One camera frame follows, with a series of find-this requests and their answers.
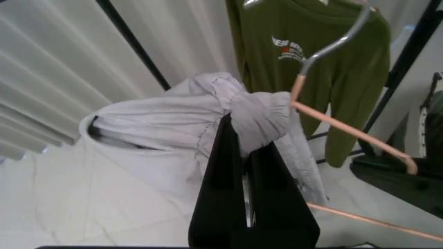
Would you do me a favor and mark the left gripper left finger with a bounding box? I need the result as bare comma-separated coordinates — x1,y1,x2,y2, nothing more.
188,113,250,248

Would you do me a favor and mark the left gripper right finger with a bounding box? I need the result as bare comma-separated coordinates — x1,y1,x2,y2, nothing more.
248,141,321,248

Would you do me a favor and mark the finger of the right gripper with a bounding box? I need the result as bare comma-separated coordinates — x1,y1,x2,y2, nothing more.
351,154,443,174
350,167,443,219

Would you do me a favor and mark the pink clothes hanger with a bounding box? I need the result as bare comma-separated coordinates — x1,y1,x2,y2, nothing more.
242,0,443,242

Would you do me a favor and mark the green t-shirt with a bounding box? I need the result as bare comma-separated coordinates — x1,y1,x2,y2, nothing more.
225,0,392,169

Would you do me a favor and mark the black clothes rack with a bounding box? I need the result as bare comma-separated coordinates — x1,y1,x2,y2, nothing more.
95,0,443,163

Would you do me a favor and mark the white curtain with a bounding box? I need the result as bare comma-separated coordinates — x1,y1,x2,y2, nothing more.
0,0,432,162

